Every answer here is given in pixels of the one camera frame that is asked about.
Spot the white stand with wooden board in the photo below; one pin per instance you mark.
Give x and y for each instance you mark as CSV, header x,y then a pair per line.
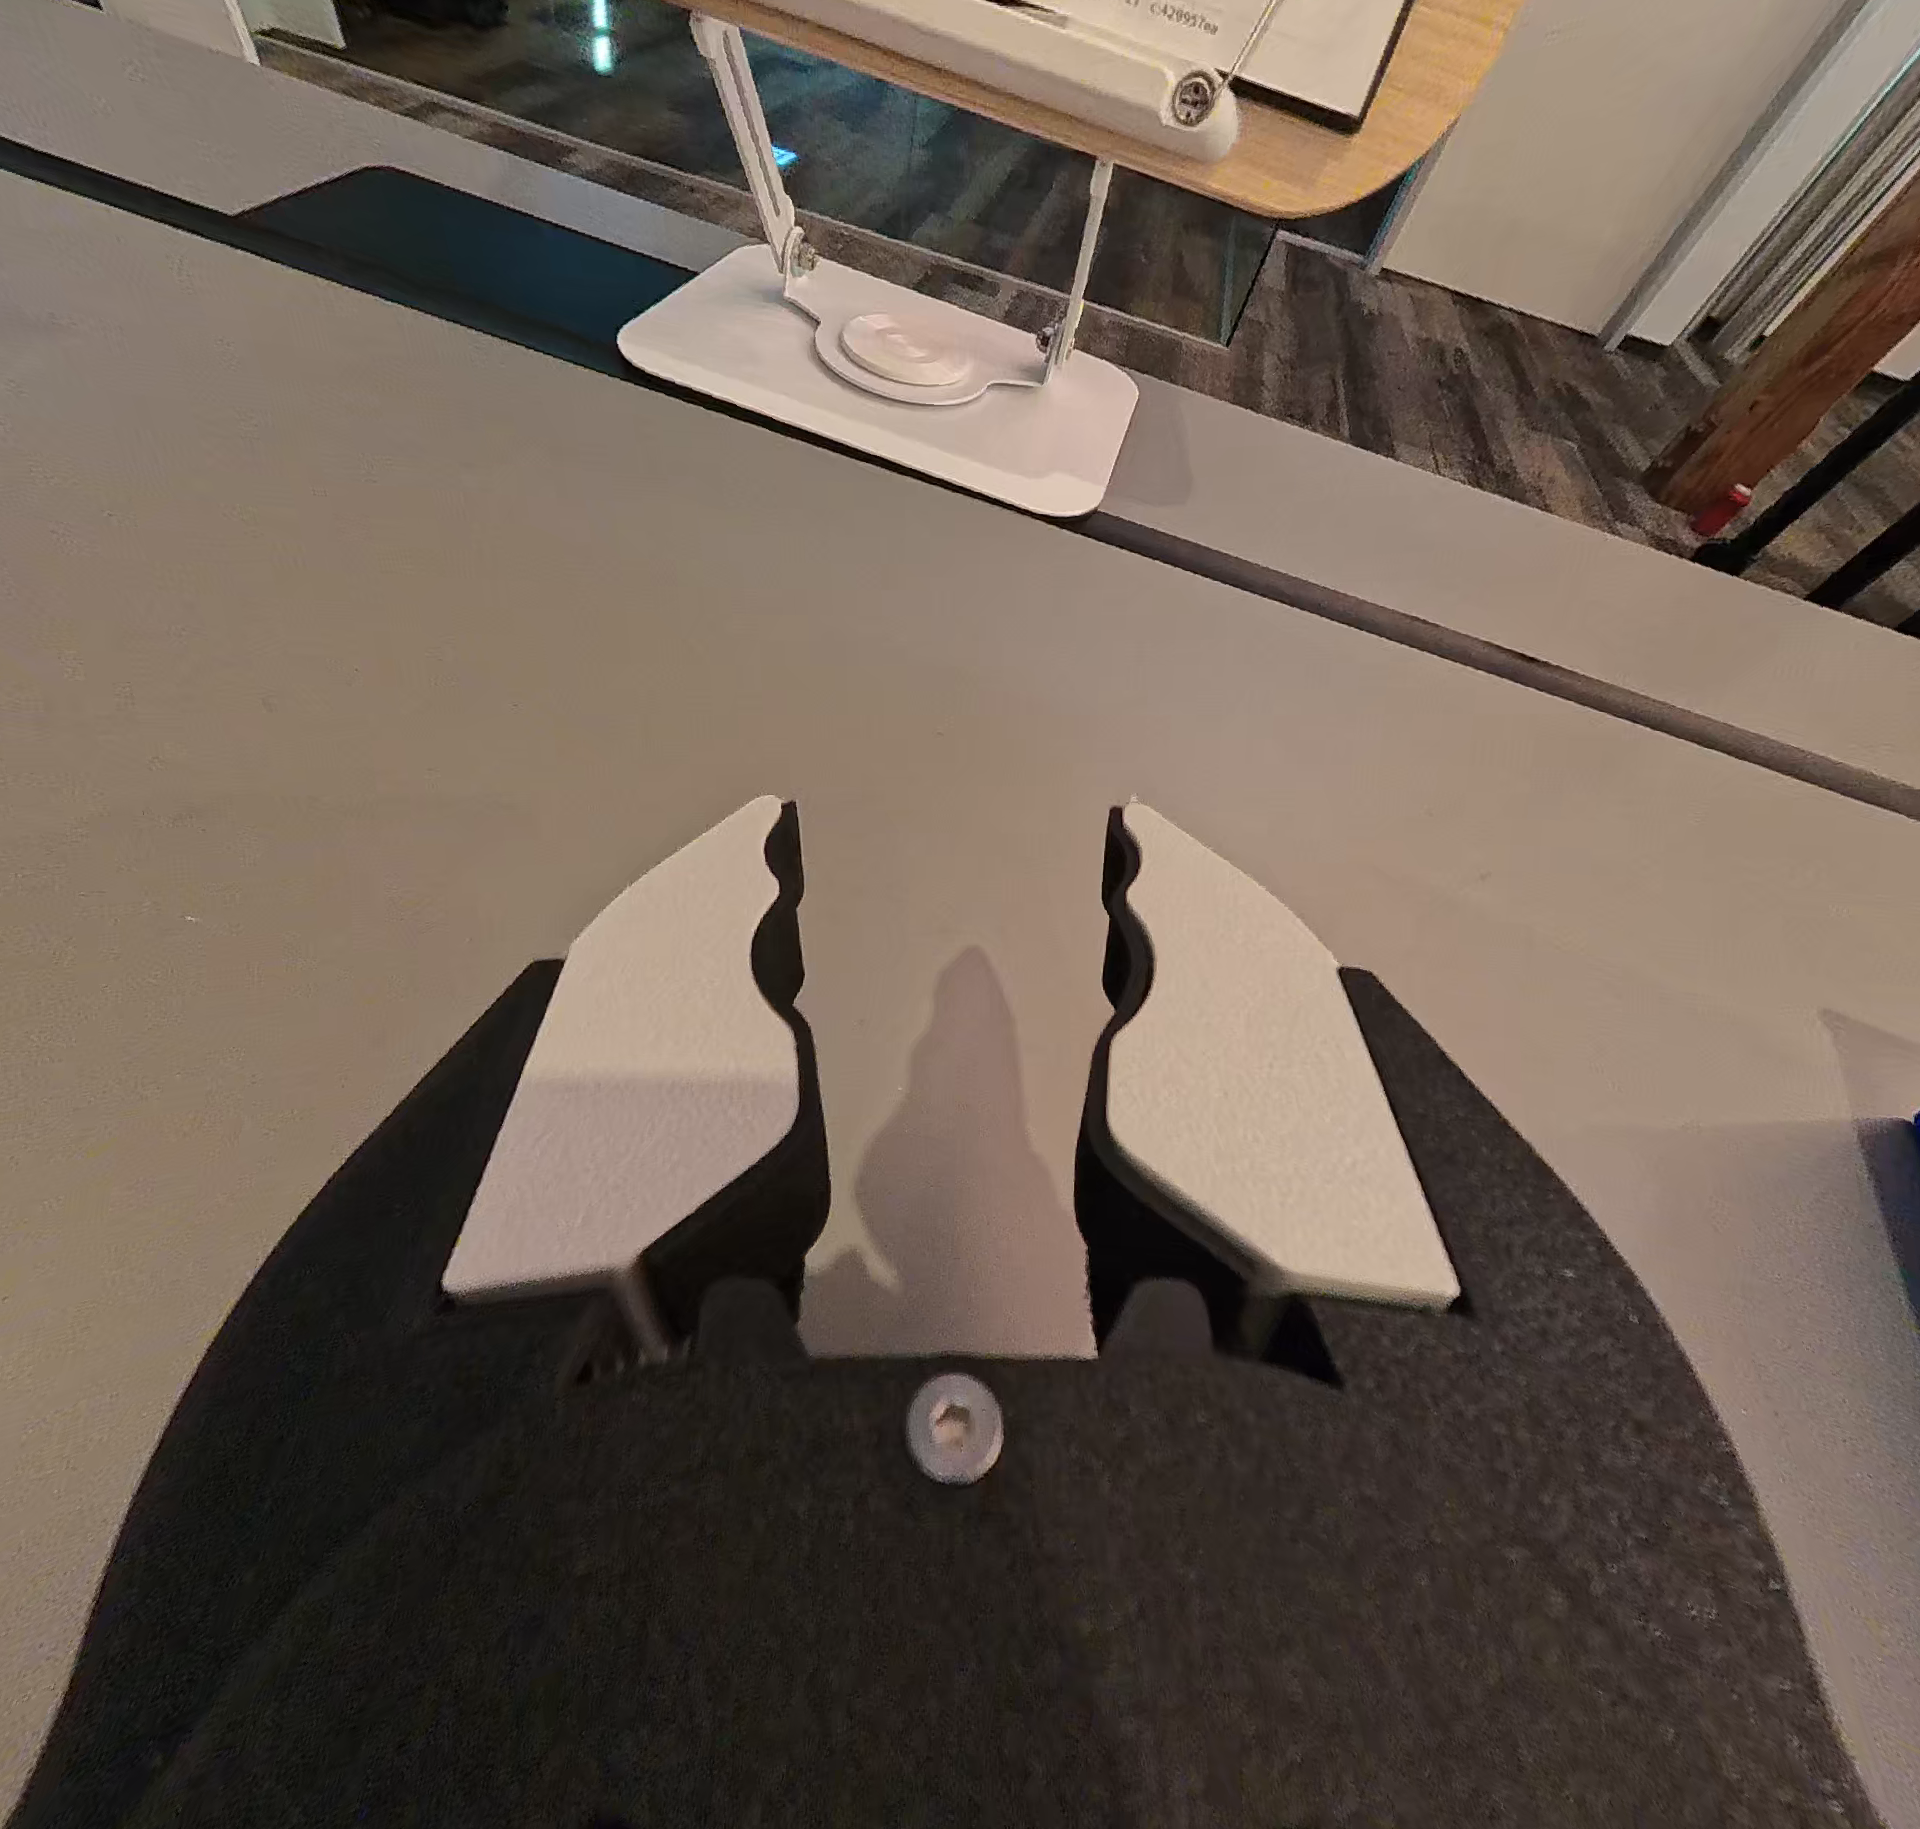
x,y
720,328

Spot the wooden table leg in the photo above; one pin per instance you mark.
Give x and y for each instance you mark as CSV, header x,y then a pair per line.
x,y
1770,388

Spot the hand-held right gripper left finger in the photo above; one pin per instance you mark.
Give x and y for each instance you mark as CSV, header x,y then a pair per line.
x,y
645,1110

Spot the printed instruction sheet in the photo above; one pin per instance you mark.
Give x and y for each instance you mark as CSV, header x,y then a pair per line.
x,y
1380,43

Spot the black desk frame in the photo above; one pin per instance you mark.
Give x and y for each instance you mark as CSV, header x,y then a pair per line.
x,y
1822,486

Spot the small red can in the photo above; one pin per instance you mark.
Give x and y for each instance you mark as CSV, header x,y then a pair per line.
x,y
1726,514

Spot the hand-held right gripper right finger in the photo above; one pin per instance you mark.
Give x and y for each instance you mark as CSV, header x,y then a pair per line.
x,y
1261,1110

